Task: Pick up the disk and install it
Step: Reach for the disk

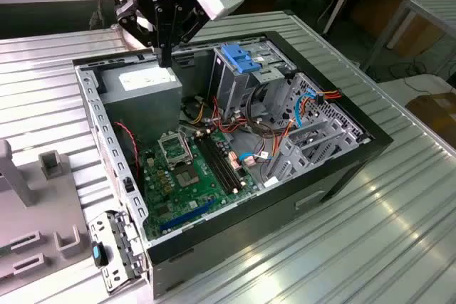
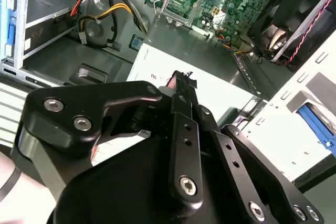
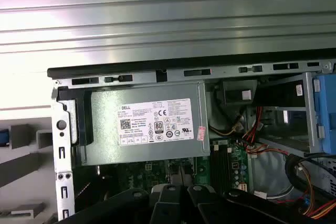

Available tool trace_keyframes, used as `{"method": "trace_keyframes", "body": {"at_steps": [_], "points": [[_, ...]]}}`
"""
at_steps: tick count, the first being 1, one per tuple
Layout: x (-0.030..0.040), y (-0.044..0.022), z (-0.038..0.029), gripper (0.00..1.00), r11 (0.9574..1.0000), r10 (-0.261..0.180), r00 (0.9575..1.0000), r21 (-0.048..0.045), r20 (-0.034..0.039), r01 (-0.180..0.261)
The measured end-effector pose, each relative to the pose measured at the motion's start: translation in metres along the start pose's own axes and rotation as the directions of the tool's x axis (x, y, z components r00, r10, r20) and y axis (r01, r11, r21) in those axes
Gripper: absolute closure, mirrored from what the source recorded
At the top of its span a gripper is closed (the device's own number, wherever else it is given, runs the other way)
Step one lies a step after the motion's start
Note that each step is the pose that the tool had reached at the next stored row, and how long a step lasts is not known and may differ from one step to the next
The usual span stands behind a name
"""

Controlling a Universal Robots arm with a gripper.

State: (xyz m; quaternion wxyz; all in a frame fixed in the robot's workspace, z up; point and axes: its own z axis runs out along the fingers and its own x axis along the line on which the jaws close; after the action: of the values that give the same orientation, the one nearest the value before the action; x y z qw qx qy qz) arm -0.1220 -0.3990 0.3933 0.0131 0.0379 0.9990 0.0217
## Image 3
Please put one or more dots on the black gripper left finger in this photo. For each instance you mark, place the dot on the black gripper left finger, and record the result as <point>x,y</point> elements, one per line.
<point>168,208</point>

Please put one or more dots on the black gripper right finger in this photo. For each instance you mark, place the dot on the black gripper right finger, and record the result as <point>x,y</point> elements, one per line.
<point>210,208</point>

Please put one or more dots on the hard disk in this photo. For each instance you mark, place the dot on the hard disk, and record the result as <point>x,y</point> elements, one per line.
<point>4,137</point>

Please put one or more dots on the black RAM slot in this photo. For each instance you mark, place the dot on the black RAM slot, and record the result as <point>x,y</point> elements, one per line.
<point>218,171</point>
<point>214,171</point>
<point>223,171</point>
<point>228,171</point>

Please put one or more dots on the green motherboard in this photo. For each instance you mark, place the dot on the green motherboard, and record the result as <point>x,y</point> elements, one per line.
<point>202,167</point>

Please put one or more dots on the grey power supply unit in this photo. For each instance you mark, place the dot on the grey power supply unit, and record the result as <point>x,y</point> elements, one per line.
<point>105,129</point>

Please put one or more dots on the black metal PC case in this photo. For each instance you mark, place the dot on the black metal PC case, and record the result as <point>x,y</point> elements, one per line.
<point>61,140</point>

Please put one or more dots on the grey optical drive cage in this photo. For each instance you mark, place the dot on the grey optical drive cage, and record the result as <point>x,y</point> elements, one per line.
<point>308,103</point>

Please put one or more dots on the blue plastic drive latch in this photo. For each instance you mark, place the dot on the blue plastic drive latch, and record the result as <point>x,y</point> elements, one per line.
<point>328,103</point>

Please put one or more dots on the grey parts rack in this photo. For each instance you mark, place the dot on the grey parts rack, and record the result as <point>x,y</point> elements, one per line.
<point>23,134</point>

